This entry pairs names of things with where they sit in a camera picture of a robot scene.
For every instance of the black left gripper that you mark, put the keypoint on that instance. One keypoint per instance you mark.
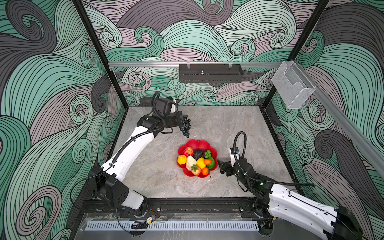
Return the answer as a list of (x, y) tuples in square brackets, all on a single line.
[(179, 118)]

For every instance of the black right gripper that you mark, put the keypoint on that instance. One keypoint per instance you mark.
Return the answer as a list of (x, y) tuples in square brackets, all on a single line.
[(223, 165)]

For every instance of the black grape bunch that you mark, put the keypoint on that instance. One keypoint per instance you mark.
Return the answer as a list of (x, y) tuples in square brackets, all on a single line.
[(186, 126)]

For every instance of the green lime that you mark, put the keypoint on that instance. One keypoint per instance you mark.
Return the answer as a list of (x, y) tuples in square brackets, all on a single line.
[(212, 164)]

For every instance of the small orange tangerine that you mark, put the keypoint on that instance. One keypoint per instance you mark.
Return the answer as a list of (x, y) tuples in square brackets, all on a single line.
[(207, 161), (205, 171)]

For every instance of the large yellow lemon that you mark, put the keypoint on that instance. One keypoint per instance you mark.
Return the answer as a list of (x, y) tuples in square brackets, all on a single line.
[(201, 163)]

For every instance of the red peach with leaf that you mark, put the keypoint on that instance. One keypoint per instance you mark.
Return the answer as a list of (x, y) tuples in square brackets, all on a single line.
[(196, 170)]

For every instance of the red flower-shaped fruit bowl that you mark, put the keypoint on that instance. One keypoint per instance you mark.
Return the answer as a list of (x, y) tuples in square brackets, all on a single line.
[(195, 144)]

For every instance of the dark avocado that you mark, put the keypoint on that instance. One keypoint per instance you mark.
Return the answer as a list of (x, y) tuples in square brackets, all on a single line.
[(198, 153)]

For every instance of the red apple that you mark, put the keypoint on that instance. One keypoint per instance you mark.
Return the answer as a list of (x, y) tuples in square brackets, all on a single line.
[(188, 152)]

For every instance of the beige garlic bulb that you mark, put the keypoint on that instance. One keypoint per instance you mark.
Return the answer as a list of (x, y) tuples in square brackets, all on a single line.
[(191, 161)]

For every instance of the small yellow lemon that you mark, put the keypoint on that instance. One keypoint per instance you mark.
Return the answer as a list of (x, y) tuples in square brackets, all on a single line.
[(182, 159)]

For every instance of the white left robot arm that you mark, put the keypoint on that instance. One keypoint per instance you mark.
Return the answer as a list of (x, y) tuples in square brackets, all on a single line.
[(107, 181)]

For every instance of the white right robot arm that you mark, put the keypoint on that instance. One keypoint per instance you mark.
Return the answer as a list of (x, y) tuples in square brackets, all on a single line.
[(274, 200)]

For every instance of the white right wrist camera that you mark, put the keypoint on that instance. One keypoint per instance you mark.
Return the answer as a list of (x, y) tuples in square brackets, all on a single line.
[(234, 153)]

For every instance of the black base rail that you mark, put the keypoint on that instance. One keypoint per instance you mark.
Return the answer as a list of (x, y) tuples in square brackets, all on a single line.
[(246, 207)]

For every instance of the black perforated wall tray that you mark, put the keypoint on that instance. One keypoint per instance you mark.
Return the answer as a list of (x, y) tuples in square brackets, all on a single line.
[(211, 74)]

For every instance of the white slotted cable duct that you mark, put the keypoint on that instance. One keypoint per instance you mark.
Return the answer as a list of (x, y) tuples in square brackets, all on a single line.
[(177, 225)]

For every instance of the aluminium rail back wall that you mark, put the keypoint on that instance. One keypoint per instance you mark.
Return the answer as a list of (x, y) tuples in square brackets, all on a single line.
[(152, 64)]

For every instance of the aluminium rail wall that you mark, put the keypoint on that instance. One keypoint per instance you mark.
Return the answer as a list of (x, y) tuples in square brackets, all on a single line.
[(152, 64), (331, 96)]

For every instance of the clear plastic wall bin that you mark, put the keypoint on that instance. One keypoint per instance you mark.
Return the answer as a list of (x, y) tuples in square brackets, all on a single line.
[(293, 84)]

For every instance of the aluminium rail right wall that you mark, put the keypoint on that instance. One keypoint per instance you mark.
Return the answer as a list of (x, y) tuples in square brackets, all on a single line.
[(331, 96)]

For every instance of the black frame post left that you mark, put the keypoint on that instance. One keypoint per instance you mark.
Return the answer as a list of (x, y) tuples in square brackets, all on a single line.
[(100, 52)]

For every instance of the black frame post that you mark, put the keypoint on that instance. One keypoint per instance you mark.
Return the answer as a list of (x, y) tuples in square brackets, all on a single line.
[(100, 52), (310, 25)]

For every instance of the black frame post right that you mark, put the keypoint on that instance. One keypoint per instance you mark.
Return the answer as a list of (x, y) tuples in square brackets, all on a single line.
[(310, 25)]

